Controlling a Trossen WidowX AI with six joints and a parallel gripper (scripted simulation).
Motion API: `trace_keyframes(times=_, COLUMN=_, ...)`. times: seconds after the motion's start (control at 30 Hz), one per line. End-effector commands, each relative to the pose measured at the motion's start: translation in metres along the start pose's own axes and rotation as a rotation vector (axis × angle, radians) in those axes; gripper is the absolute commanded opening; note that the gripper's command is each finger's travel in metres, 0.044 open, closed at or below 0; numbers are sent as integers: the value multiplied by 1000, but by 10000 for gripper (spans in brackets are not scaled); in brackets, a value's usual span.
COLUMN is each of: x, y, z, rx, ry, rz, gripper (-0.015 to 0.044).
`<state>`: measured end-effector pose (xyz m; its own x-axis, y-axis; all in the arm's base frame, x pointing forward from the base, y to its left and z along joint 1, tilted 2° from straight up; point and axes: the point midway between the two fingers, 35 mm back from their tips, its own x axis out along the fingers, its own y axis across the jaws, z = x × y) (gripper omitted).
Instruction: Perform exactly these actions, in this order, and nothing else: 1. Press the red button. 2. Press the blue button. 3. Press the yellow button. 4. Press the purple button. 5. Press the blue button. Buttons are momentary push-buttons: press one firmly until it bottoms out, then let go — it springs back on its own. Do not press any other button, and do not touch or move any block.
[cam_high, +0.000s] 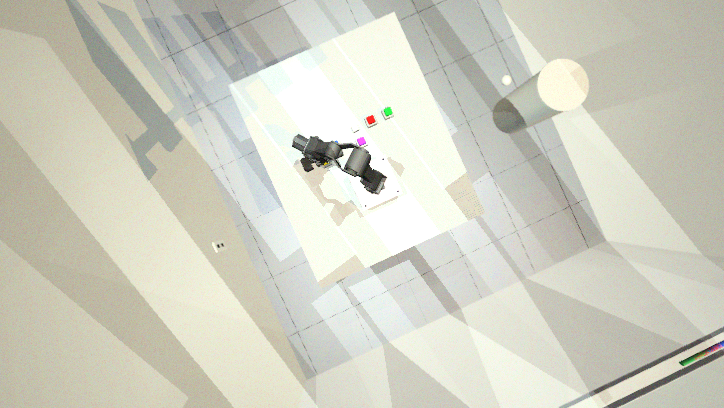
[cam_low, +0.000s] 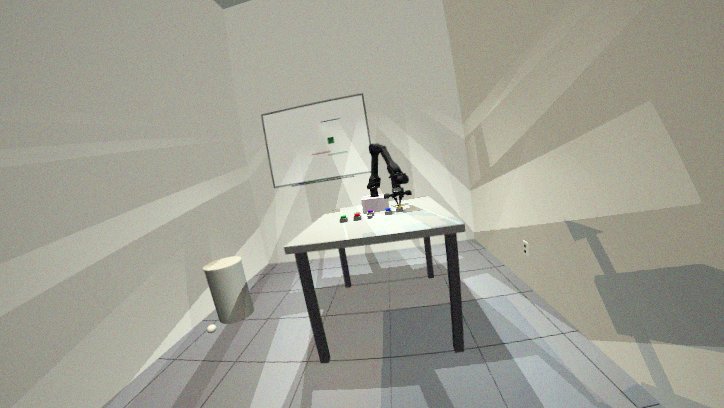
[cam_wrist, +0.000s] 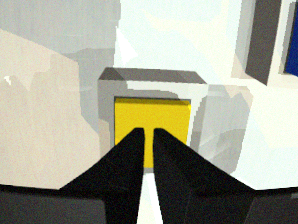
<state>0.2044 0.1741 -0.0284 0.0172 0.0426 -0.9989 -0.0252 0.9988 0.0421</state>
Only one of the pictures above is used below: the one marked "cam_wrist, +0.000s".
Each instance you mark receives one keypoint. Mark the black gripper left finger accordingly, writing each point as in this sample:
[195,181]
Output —
[108,193]

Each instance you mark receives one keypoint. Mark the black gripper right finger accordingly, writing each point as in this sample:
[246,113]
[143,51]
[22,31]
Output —
[191,190]

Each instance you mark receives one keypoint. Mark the yellow button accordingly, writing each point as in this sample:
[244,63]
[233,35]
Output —
[150,98]

